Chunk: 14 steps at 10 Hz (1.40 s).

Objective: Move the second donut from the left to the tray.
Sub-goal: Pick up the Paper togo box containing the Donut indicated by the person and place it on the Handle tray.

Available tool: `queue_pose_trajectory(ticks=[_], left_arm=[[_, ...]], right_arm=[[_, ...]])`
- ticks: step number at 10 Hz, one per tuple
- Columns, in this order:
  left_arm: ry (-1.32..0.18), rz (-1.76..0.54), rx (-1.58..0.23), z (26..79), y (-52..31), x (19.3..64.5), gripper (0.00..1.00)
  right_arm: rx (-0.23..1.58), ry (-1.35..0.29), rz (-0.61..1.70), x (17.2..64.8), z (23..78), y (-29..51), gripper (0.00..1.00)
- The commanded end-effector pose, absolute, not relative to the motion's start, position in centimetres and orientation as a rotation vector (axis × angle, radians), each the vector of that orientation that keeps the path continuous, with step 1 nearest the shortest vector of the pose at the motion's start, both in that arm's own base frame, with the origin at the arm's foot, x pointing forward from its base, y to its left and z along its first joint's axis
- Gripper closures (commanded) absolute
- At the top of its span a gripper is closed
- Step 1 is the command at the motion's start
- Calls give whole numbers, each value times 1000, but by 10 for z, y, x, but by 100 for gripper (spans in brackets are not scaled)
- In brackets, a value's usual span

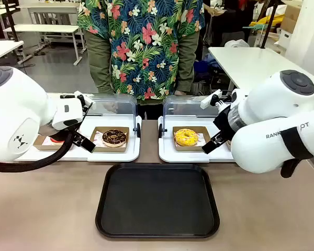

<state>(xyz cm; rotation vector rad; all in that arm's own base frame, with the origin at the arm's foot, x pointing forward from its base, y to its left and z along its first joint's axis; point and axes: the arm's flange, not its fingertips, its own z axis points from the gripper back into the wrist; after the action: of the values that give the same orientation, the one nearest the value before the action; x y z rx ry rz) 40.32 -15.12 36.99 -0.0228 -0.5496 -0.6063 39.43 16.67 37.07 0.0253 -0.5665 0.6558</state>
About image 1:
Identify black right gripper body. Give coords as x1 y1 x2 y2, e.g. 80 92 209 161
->
212 104 239 140

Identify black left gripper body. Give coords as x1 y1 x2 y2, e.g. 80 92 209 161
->
38 122 75 144

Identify person's right olive sleeve forearm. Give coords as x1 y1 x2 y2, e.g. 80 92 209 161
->
84 29 114 95

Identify person's left olive sleeve forearm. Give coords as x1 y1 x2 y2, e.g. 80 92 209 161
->
176 30 200 93

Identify yellow glazed donut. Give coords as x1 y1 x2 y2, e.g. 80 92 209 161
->
174 128 199 147

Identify chocolate sprinkled donut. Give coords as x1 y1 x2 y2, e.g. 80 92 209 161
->
102 128 127 148

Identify white display tray base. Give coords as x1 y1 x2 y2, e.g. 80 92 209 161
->
15 115 142 163
158 115 236 163

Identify black plastic serving tray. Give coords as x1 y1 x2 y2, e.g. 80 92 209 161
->
95 163 221 239

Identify person's right hand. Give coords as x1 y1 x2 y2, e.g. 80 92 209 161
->
104 102 119 114

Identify clear plastic display lid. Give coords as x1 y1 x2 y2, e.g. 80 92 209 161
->
81 93 138 138
162 95 229 138

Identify large white table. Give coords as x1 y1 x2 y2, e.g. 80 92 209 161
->
207 46 302 93

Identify white plastic bag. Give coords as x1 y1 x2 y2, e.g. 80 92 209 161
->
223 39 250 49

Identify white table corner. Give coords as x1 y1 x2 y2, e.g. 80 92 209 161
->
0 40 25 67

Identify small white box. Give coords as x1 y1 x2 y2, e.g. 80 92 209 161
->
277 29 294 49

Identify black slanted pole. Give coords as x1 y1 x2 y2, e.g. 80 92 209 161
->
260 0 282 49

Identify white table with metal legs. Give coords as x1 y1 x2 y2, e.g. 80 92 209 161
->
2 24 83 66

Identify person in floral shirt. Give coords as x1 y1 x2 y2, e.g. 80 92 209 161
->
76 0 206 100

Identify yellow cloth item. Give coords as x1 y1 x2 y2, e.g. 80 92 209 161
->
249 14 286 30

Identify large cardboard box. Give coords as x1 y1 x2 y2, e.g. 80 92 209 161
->
279 3 302 35

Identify white desk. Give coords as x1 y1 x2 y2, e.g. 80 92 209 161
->
18 2 82 26

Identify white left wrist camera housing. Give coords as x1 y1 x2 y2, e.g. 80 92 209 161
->
51 91 94 131

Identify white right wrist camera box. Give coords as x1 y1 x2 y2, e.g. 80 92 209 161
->
200 88 232 109

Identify black corrugated cable hose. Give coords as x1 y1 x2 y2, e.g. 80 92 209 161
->
0 130 77 173

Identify black strap on arm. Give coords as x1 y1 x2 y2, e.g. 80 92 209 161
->
279 126 314 179

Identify black stand post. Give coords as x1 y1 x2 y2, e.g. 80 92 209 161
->
4 0 19 42

